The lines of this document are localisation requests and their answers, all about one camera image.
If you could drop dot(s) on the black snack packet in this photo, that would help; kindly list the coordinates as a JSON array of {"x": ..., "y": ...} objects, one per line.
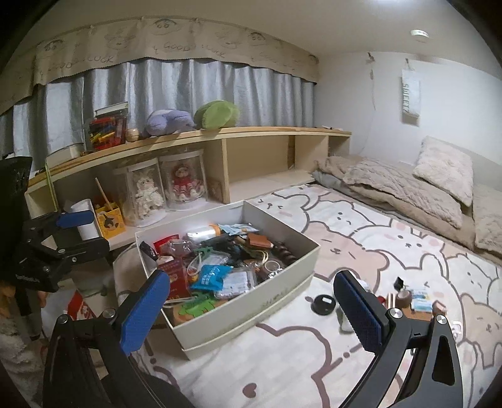
[{"x": 148, "y": 250}]

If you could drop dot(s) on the display case with white doll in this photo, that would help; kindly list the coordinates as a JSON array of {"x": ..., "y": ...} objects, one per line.
[{"x": 143, "y": 192}]

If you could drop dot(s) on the person's left forearm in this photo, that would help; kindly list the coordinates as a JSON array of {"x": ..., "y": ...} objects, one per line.
[{"x": 15, "y": 349}]

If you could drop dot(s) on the crinkly clear snack bag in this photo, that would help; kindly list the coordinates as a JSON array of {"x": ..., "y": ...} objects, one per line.
[{"x": 181, "y": 247}]

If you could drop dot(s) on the brown coaster with green leaves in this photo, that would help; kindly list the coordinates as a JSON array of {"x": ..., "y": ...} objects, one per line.
[{"x": 196, "y": 308}]

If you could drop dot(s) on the small white blue sachet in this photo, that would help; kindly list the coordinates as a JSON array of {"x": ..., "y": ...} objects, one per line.
[{"x": 421, "y": 299}]

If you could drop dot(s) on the clear tape roll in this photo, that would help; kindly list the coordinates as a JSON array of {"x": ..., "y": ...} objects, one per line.
[{"x": 271, "y": 270}]

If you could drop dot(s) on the fluffy beige square pillow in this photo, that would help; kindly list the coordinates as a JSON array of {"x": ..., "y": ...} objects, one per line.
[{"x": 445, "y": 168}]

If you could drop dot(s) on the clear box of crayons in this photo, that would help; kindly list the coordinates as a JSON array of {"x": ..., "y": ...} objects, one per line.
[{"x": 104, "y": 131}]

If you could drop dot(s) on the round ceiling light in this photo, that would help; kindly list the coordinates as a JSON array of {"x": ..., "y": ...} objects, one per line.
[{"x": 419, "y": 33}]

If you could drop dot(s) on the white bottle orange cap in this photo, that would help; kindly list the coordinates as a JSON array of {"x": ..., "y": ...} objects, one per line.
[{"x": 202, "y": 233}]

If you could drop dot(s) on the brown tape roll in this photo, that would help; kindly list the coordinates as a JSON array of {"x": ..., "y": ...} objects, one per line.
[{"x": 404, "y": 301}]

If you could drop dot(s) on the wooden stick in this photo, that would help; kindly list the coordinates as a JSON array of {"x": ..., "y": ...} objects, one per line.
[{"x": 102, "y": 192}]

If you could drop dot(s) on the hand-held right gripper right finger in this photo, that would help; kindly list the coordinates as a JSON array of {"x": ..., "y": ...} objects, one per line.
[{"x": 361, "y": 310}]

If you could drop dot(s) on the clear zip bag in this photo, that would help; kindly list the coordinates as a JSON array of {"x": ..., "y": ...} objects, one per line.
[{"x": 214, "y": 260}]

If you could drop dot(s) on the green plush toy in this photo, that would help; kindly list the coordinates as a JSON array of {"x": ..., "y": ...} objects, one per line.
[{"x": 215, "y": 115}]

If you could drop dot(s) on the black binder clip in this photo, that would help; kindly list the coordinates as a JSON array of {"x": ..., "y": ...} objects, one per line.
[{"x": 399, "y": 283}]

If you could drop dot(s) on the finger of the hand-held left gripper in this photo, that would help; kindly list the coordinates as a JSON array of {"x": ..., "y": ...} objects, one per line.
[
  {"x": 74, "y": 218},
  {"x": 70, "y": 248}
]

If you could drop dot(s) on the brown fleece blanket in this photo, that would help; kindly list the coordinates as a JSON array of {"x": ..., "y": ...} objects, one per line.
[{"x": 331, "y": 168}]

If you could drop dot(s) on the small yellow box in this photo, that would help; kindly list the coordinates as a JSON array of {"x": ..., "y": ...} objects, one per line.
[{"x": 111, "y": 225}]

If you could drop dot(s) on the book with white cover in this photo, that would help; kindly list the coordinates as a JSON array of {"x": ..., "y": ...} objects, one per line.
[{"x": 111, "y": 109}]

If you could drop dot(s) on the grey curtain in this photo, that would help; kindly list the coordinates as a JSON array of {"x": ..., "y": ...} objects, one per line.
[{"x": 196, "y": 82}]

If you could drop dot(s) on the red and white bag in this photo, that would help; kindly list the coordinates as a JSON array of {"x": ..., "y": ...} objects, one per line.
[{"x": 80, "y": 310}]

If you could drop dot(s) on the purple plush toy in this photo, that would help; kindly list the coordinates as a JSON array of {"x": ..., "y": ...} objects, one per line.
[{"x": 168, "y": 123}]

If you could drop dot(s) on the wooden shelf unit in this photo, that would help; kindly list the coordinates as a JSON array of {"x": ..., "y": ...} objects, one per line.
[{"x": 259, "y": 157}]

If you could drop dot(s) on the white paper roll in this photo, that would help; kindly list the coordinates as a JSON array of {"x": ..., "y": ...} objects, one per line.
[{"x": 86, "y": 231}]

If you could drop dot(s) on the beige textured flat pillow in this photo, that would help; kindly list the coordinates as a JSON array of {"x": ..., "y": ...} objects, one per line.
[{"x": 490, "y": 223}]

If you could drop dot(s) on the brown ridged item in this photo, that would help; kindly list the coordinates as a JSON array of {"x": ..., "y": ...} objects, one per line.
[{"x": 286, "y": 255}]

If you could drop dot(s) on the blue foil packet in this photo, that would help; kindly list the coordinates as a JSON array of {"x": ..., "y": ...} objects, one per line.
[{"x": 211, "y": 276}]

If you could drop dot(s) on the brown bear shaped coaster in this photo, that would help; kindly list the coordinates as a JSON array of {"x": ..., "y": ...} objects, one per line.
[{"x": 417, "y": 314}]

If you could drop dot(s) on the white cardboard box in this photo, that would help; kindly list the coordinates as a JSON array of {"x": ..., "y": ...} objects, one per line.
[{"x": 235, "y": 325}]

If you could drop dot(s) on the bear printed bed sheet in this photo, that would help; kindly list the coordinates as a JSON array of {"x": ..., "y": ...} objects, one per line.
[{"x": 313, "y": 372}]

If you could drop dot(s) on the small round wooden ornament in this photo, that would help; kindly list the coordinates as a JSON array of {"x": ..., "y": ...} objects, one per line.
[{"x": 132, "y": 135}]

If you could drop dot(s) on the white wall hanging bag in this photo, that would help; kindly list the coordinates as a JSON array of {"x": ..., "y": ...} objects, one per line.
[{"x": 410, "y": 96}]

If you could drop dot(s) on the black round case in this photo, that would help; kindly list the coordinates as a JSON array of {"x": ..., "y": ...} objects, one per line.
[{"x": 323, "y": 305}]

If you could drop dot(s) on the beige textured quilt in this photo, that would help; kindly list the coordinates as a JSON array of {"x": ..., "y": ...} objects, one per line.
[{"x": 404, "y": 192}]

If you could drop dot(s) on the beige printed valance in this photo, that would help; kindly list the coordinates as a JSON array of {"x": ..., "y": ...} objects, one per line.
[{"x": 157, "y": 43}]

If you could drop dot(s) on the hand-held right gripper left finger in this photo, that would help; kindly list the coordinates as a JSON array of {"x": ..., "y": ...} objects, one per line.
[{"x": 145, "y": 310}]

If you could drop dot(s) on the display case with red doll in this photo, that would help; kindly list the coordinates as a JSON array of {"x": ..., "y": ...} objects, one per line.
[{"x": 182, "y": 184}]

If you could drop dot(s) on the red snack packet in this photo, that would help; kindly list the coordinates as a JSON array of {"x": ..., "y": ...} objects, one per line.
[{"x": 176, "y": 276}]

